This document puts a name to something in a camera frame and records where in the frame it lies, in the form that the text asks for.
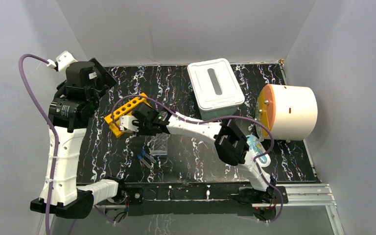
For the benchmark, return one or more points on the blue packaged tool blister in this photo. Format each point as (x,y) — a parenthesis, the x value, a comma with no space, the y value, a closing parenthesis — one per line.
(257,148)

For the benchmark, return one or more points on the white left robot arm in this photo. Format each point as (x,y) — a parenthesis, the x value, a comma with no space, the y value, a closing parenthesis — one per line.
(60,195)

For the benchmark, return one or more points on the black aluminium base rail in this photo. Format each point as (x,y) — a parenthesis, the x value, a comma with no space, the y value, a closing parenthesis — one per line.
(138,199)

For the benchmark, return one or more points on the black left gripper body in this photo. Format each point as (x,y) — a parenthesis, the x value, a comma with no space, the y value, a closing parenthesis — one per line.
(100,75)

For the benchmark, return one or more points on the white bin lid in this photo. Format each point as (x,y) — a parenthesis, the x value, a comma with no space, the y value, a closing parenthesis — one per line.
(215,85)

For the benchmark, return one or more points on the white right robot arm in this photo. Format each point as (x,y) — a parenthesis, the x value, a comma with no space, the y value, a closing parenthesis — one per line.
(233,147)

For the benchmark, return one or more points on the yellow test tube rack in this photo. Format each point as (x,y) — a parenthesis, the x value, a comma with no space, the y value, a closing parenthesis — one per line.
(124,110)

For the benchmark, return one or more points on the clear well plate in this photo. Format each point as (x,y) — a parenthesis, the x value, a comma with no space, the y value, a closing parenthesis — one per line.
(158,145)

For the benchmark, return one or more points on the mint green plastic bin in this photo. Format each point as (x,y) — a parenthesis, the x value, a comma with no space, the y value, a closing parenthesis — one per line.
(218,112)

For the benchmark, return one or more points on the blue capped tube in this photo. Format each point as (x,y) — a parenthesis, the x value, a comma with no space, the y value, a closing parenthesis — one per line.
(149,157)
(142,160)

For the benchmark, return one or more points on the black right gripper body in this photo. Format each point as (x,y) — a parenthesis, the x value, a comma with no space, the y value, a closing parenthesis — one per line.
(144,129)

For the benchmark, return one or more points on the white orange centrifuge drum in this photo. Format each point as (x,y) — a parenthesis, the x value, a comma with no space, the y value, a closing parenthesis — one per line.
(288,112)

